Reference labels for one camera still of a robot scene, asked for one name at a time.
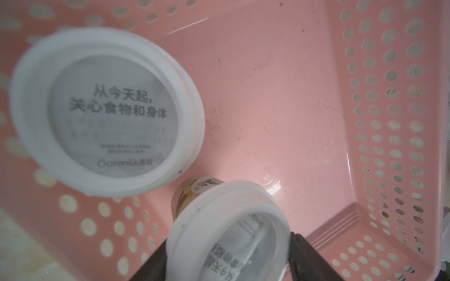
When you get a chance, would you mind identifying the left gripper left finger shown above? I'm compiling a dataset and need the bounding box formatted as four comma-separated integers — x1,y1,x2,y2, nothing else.
130,241,167,281

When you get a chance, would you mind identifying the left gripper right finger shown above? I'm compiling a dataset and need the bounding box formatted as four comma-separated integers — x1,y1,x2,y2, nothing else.
288,233,343,281

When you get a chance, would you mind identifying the yogurt cup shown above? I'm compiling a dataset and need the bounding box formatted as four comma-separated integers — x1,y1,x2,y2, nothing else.
166,176,291,281
9,28,205,198

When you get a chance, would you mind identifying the pink perforated plastic basket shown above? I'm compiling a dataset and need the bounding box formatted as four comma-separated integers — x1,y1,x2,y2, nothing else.
1,1,450,281

